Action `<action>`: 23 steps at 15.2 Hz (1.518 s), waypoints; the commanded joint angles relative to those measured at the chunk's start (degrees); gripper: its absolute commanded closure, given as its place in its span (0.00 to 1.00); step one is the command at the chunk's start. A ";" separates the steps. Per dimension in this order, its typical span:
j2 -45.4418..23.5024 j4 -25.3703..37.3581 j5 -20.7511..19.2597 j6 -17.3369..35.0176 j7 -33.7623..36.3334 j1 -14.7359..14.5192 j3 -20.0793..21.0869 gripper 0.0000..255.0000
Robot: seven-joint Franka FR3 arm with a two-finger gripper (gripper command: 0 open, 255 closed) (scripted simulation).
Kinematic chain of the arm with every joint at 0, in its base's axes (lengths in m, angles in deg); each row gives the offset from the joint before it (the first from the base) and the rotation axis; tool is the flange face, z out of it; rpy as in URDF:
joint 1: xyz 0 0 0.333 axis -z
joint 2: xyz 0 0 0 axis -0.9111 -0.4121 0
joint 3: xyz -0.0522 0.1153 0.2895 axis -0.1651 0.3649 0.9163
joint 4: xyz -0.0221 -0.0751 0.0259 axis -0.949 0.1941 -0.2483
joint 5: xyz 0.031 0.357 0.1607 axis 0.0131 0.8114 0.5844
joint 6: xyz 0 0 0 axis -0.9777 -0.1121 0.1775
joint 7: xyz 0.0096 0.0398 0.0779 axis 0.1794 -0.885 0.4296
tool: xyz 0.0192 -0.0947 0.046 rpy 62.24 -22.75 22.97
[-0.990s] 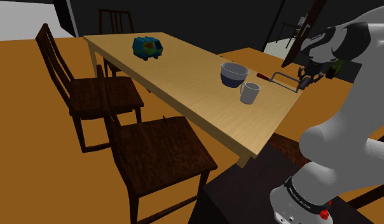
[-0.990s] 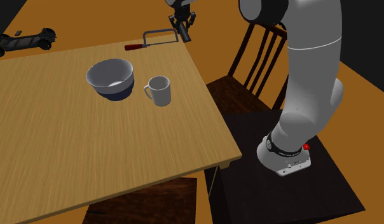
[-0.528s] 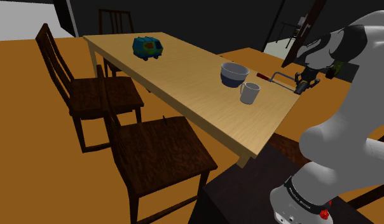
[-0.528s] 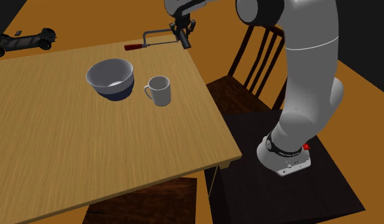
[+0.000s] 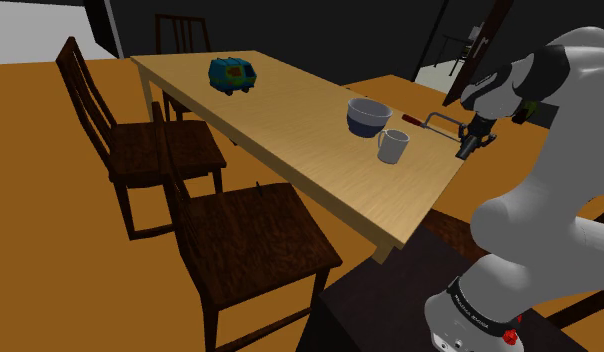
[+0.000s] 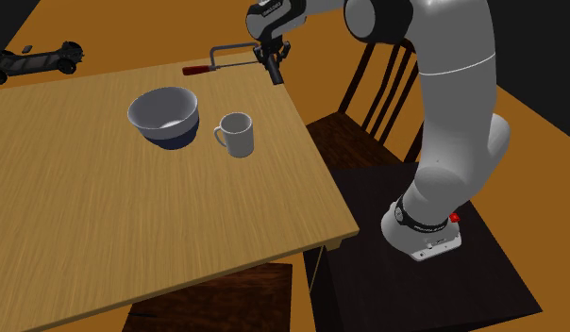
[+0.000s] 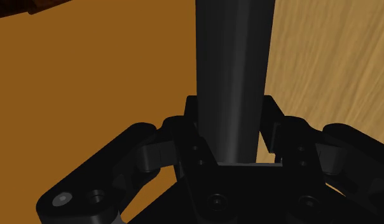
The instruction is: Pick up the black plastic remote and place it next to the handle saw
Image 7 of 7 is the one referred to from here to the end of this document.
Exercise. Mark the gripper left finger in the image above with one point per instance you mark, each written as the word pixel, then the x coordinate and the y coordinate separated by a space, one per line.
pixel 96 173

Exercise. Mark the dark grey tall object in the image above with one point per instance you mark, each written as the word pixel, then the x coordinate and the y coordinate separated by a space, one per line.
pixel 230 80

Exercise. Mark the dark brown wooden object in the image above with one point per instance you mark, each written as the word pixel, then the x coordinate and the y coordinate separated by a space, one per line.
pixel 21 5

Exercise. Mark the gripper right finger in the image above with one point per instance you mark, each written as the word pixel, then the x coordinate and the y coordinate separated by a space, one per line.
pixel 344 161

